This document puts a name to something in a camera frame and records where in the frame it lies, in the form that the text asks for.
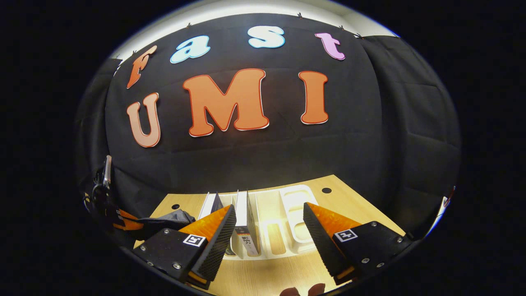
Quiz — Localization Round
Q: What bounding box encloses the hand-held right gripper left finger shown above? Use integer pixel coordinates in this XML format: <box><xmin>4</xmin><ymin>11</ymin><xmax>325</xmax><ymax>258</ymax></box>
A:
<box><xmin>131</xmin><ymin>204</ymin><xmax>238</xmax><ymax>291</ymax></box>

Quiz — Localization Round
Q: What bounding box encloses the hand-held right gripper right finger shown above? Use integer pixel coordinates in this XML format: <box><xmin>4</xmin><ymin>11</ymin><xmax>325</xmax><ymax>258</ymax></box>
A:
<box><xmin>303</xmin><ymin>202</ymin><xmax>414</xmax><ymax>286</ymax></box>

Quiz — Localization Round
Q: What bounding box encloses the blue cover book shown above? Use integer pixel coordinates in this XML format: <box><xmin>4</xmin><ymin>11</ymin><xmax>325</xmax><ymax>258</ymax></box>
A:
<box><xmin>199</xmin><ymin>192</ymin><xmax>224</xmax><ymax>220</ymax></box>

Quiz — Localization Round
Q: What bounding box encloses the grey cover book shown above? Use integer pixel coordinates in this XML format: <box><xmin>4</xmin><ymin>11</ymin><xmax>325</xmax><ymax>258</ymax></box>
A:
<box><xmin>232</xmin><ymin>190</ymin><xmax>260</xmax><ymax>256</ymax></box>

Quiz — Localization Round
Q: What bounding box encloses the white plastic bookshelf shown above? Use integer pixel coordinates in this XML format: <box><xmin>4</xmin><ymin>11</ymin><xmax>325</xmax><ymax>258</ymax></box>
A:
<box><xmin>198</xmin><ymin>184</ymin><xmax>325</xmax><ymax>260</ymax></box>

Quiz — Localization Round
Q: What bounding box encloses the grey black schoolbag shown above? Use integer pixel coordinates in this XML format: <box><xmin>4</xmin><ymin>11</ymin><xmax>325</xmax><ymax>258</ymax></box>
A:
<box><xmin>134</xmin><ymin>209</ymin><xmax>196</xmax><ymax>242</ymax></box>

